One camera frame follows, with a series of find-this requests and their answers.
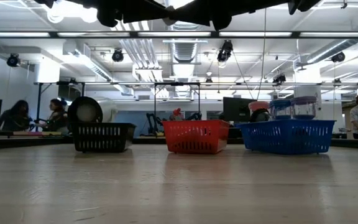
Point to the black plastic basket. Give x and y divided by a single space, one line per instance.
104 137

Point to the black metal gantry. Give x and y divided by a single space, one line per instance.
155 102
38 105

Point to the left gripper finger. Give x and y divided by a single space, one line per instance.
145 9

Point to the background black robot arm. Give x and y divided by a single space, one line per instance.
151 123

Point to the black ceiling spotlight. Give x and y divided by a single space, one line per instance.
117 55
12 60
226 49
338 57
279 78

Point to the black-capped hourglass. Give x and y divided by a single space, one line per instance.
259 116

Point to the red plastic basket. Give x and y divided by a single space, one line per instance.
194 135

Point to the blue-capped hourglass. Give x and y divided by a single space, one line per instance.
280 109

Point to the pink-capped hourglass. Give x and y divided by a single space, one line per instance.
258 105

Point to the blue plastic basket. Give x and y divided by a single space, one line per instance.
284 137

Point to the small red object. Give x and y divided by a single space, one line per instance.
176 112

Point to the white cylinder lamp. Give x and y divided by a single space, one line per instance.
85 107

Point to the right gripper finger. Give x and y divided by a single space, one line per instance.
194 14

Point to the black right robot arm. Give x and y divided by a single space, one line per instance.
303 4

